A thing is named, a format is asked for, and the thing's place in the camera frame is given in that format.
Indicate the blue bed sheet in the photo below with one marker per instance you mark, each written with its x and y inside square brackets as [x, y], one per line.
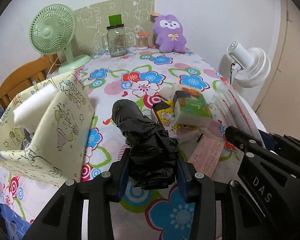
[11, 224]

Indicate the toothpick jar orange lid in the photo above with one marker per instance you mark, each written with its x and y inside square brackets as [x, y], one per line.
[142, 41]

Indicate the green desk fan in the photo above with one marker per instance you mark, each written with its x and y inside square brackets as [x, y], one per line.
[52, 30]

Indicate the green tissue pack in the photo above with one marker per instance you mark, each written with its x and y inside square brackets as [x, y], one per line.
[190, 107]

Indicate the green cartoon board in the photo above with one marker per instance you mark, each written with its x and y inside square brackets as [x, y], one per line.
[93, 20]

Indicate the purple rabbit plush toy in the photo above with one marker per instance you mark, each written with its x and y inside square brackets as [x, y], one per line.
[169, 34]

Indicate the clear plastic packet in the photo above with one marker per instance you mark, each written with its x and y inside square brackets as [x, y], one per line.
[234, 111]

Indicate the wooden bed headboard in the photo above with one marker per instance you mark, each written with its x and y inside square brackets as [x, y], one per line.
[23, 77]

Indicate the green cup on jar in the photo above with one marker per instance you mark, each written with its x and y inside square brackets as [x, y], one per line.
[115, 20]

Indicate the yellow cartoon fabric storage box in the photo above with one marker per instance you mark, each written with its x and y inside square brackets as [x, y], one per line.
[56, 150]

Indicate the black umbrella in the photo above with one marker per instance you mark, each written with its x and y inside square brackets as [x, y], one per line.
[153, 154]

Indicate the yellow cartoon pouch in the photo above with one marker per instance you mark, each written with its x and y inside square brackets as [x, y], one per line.
[163, 114]

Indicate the pink paper packet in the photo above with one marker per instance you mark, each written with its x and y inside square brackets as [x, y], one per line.
[206, 155]

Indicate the white floor fan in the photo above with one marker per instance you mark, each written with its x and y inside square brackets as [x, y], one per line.
[250, 66]

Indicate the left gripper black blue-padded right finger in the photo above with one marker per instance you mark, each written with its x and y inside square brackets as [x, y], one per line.
[197, 188]

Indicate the glass mason jar mug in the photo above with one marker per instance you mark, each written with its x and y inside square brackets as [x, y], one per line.
[116, 40]

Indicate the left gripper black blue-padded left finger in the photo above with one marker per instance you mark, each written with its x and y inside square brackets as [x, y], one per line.
[61, 218]

